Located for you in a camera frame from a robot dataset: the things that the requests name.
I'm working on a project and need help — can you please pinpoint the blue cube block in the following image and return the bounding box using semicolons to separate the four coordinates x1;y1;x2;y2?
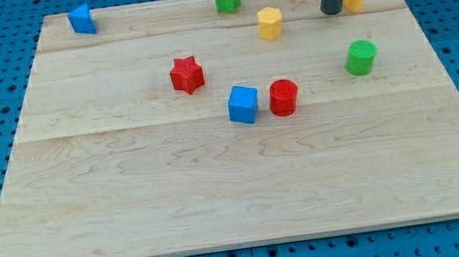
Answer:
227;85;258;124

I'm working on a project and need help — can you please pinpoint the light wooden board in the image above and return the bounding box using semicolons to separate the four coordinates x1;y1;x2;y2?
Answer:
0;0;459;257

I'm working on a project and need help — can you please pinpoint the red cylinder block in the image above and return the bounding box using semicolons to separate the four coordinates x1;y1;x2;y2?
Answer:
269;79;299;117

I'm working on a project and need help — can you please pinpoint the red star block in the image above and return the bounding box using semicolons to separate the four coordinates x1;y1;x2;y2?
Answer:
170;56;205;95

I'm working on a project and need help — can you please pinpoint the yellow hexagon block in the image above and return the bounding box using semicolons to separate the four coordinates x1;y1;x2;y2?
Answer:
257;7;283;40

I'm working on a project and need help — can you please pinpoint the green cylinder block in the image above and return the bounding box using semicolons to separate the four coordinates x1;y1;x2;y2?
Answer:
345;40;378;76

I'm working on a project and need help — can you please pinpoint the blue triangle block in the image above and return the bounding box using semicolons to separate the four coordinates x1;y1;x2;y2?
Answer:
67;3;97;34

